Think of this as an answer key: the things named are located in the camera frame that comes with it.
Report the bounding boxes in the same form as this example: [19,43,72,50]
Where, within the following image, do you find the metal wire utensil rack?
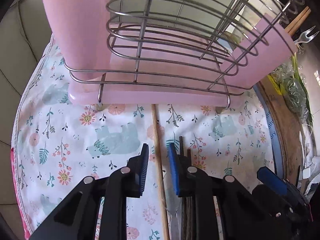
[37,0,312,112]

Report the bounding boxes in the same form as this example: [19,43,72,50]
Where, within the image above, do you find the light bamboo chopstick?
[151,104,171,240]
[285,6,309,31]
[287,8,312,37]

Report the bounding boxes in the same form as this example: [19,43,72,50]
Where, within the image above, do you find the dark wooden chopstick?
[186,149,196,240]
[179,136,190,240]

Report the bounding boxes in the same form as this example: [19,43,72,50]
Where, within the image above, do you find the clear plastic fork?
[165,202,183,240]
[293,26,320,46]

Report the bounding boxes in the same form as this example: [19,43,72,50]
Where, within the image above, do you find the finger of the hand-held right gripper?
[257,166,288,196]

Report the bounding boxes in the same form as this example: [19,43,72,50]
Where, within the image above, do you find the brown cardboard sheet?
[257,75,308,188]

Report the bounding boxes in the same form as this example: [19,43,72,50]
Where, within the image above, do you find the plastic bag of greens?
[275,62,313,121]

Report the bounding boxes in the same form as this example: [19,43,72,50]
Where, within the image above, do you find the floral printed tablecloth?
[12,33,278,240]

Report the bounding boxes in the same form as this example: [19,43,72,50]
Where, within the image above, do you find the white plastic packaging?
[298,130,320,188]

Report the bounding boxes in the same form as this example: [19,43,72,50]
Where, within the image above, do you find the pink plastic drip tray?
[67,52,241,106]

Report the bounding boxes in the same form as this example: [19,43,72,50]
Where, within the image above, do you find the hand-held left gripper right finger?
[168,143,273,240]

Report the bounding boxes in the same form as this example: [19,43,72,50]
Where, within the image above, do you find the pink plastic utensil cup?
[219,13,298,91]
[40,0,113,81]

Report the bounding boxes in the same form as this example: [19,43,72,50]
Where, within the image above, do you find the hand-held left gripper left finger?
[29,143,150,240]

